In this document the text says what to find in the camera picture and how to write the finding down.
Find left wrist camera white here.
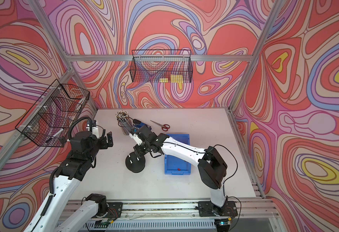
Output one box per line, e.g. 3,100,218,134
86,120,106,139

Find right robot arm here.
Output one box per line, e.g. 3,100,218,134
126,126,239,218

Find metal pen cup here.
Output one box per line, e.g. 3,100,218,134
116,111,134,135

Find red handled scissors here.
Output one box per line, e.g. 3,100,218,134
151,120,170,131

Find white marker in basket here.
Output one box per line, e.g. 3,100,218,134
45,129,64,143

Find yellow sticky note pad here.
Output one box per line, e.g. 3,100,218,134
170,74,184,83

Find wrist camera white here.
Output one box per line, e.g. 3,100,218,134
86,120,106,139
129,130,142,146

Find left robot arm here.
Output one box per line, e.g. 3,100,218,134
25,116,113,232

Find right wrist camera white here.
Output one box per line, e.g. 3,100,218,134
129,130,142,146

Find black round screw base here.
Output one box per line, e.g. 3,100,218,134
125,152,146,173

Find black wire basket left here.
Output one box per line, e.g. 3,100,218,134
15,80,90,148

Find black wire basket back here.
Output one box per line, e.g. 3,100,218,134
129,49,193,84

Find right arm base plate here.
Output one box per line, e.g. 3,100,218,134
195,201,238,218

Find black wire basket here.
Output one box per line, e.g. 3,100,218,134
129,49,193,84
15,80,90,148

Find blue black stapler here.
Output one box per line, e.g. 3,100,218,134
133,119,152,130

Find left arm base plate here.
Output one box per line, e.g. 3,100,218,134
92,202,123,219

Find blue plastic bin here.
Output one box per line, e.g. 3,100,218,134
164,133,192,176

